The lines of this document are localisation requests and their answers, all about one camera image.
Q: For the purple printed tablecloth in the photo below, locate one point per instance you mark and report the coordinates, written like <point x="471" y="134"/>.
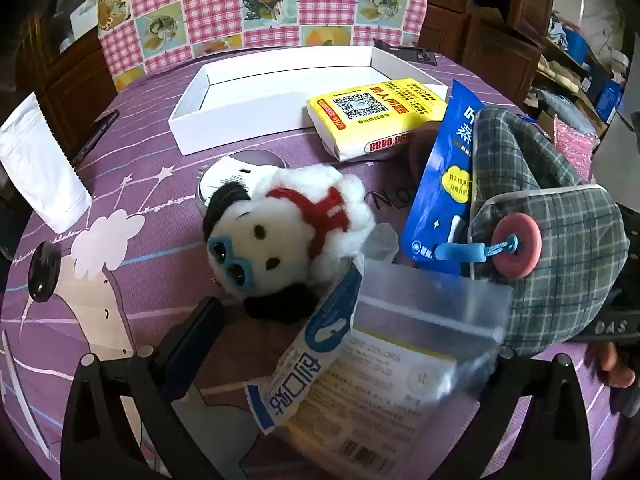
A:
<point x="150" y="240"/>

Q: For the clear zip bag with card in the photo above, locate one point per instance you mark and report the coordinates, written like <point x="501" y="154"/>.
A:
<point x="430" y="330"/>

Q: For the black phone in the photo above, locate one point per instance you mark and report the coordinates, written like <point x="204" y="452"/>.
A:
<point x="97" y="132"/>

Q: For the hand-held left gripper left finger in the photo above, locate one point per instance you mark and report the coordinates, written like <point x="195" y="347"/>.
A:
<point x="192" y="357"/>

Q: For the plaid fabric pouch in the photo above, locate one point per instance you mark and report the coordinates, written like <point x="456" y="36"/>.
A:
<point x="550" y="200"/>

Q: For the black round object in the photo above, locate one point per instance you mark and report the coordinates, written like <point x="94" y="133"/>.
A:
<point x="42" y="272"/>

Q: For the white cardboard box tray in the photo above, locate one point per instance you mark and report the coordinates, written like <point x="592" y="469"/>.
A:
<point x="280" y="85"/>

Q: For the white blue bandage packet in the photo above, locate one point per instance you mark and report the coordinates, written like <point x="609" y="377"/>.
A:
<point x="300" y="365"/>

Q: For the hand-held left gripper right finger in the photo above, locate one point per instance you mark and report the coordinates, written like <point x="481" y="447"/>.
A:
<point x="520" y="410"/>

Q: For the black plastic clip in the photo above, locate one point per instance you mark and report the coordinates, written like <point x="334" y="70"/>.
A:
<point x="407" y="53"/>

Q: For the panda plush toy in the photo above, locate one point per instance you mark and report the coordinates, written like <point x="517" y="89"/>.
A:
<point x="300" y="195"/>

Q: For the cluttered storage shelf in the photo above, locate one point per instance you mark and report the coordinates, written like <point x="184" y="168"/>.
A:
<point x="585" y="60"/>

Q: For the pink glitter sponge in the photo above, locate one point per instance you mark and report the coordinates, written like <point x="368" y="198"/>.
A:
<point x="575" y="150"/>

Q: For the person's right hand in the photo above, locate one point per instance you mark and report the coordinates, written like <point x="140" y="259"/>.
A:
<point x="617" y="367"/>

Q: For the blue packet with yellow cloud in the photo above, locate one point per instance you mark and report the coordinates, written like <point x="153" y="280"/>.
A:
<point x="440" y="180"/>

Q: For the yellow tissue pack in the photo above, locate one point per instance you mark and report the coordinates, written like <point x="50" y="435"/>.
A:
<point x="370" y="110"/>

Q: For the white cloth bag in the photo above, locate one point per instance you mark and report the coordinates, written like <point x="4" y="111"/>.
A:
<point x="40" y="170"/>

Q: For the wooden cabinet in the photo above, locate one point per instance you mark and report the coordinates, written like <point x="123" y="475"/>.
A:
<point x="485" y="45"/>
<point x="75" y="80"/>

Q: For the pink checked printed cloth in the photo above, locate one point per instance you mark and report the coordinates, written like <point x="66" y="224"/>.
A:
<point x="210" y="15"/>

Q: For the round white tin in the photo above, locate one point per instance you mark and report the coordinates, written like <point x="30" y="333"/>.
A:
<point x="225" y="175"/>

